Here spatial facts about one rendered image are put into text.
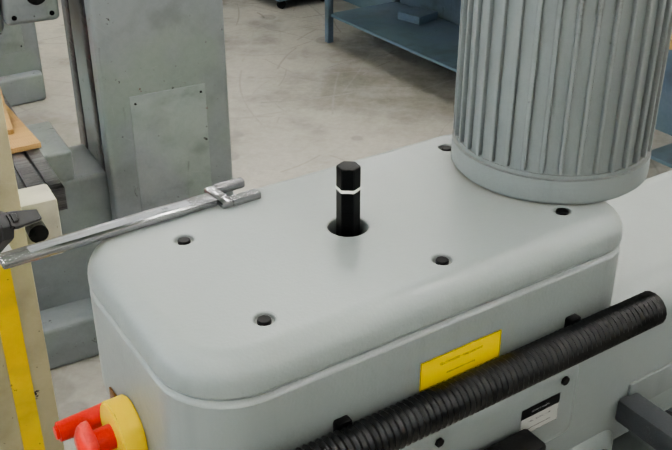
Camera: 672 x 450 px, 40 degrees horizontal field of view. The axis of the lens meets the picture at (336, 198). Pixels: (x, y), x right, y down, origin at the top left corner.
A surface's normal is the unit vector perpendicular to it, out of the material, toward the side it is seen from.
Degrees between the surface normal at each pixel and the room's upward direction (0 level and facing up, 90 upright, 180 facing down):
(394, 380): 90
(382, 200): 0
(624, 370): 90
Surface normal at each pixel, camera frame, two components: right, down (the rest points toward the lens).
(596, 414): 0.55, 0.39
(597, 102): 0.14, 0.46
